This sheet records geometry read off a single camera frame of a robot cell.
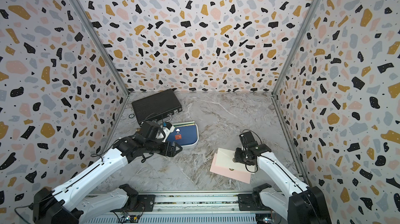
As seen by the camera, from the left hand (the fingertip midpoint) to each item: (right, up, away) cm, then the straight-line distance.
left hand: (177, 146), depth 76 cm
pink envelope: (+31, -17, +7) cm, 36 cm away
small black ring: (-37, +13, +31) cm, 50 cm away
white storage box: (+6, -2, +12) cm, 14 cm away
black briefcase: (-24, +19, +39) cm, 49 cm away
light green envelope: (0, +9, +20) cm, 22 cm away
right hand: (+31, -8, +9) cm, 34 cm away
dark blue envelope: (+1, +2, +17) cm, 17 cm away
